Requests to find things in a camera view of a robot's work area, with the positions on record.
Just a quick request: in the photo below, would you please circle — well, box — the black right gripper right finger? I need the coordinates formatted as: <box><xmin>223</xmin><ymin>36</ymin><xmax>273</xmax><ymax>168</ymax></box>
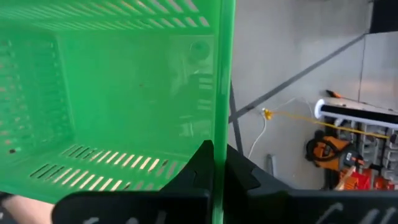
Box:
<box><xmin>223</xmin><ymin>144</ymin><xmax>398</xmax><ymax>224</ymax></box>

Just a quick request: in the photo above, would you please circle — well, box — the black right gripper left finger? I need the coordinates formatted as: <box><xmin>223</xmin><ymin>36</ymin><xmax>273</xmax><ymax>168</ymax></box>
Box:
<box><xmin>51</xmin><ymin>139</ymin><xmax>215</xmax><ymax>224</ymax></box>

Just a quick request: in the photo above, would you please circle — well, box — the green plastic basket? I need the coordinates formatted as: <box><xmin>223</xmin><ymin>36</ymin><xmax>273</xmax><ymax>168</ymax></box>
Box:
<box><xmin>0</xmin><ymin>0</ymin><xmax>237</xmax><ymax>224</ymax></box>

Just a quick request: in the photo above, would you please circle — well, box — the person's forearm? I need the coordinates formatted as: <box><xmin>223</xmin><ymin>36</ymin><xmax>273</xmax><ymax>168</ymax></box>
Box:
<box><xmin>0</xmin><ymin>194</ymin><xmax>55</xmax><ymax>224</ymax></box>

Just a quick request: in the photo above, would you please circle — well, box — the white black shelf rack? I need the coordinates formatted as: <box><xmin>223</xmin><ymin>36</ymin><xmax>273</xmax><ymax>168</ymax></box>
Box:
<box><xmin>338</xmin><ymin>121</ymin><xmax>398</xmax><ymax>187</ymax></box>

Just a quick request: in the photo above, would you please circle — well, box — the red plastic crate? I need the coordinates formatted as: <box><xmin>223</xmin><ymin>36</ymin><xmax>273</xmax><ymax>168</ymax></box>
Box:
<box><xmin>340</xmin><ymin>169</ymin><xmax>373</xmax><ymax>191</ymax></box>

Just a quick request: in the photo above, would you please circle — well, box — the orange black shop vacuum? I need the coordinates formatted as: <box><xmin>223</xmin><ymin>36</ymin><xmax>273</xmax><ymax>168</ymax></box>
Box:
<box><xmin>304</xmin><ymin>130</ymin><xmax>365</xmax><ymax>172</ymax></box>

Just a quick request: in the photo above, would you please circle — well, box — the white black cylindrical device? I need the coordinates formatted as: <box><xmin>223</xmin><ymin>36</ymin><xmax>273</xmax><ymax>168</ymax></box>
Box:
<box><xmin>313</xmin><ymin>98</ymin><xmax>398</xmax><ymax>131</ymax></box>

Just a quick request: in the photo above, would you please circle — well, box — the black box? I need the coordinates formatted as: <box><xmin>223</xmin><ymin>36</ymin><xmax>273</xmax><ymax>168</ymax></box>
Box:
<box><xmin>369</xmin><ymin>0</ymin><xmax>398</xmax><ymax>34</ymax></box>

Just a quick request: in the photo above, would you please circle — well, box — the white cable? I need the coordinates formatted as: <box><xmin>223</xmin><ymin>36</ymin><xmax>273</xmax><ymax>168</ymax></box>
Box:
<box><xmin>248</xmin><ymin>96</ymin><xmax>315</xmax><ymax>160</ymax></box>

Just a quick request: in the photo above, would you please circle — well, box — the yellow cable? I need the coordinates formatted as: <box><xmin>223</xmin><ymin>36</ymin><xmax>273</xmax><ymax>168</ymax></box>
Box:
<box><xmin>262</xmin><ymin>108</ymin><xmax>392</xmax><ymax>140</ymax></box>

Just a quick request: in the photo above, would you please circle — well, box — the orange handled tool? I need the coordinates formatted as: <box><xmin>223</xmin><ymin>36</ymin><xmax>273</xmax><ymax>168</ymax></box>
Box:
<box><xmin>325</xmin><ymin>89</ymin><xmax>343</xmax><ymax>99</ymax></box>

